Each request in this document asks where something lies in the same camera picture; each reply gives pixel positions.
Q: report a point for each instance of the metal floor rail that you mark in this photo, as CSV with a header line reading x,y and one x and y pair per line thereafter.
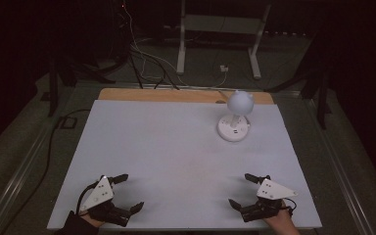
x,y
342,176
16,182

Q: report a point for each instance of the white metal stand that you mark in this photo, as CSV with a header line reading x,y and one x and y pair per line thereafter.
x,y
181,49

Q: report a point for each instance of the black rectangular floor bracket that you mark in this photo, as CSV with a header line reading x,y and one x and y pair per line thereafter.
x,y
58,123

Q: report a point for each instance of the white plug adapter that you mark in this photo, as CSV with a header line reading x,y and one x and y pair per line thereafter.
x,y
224,68

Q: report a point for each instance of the white round-headed desk lamp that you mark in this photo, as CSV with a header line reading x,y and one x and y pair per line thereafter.
x,y
240,103

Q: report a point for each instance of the person's right hand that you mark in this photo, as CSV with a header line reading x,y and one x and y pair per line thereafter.
x,y
282,223

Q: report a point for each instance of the person's left hand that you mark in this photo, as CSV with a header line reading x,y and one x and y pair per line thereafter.
x,y
93,221

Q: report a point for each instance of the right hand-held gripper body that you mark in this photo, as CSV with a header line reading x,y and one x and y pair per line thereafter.
x,y
272,191

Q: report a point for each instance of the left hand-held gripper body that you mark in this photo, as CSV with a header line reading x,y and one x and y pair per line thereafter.
x,y
102,194

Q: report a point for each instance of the white table sheet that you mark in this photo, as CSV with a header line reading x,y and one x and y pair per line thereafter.
x,y
160,153

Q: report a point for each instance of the black stand legs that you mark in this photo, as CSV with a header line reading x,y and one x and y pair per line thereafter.
x,y
321,98
53,88

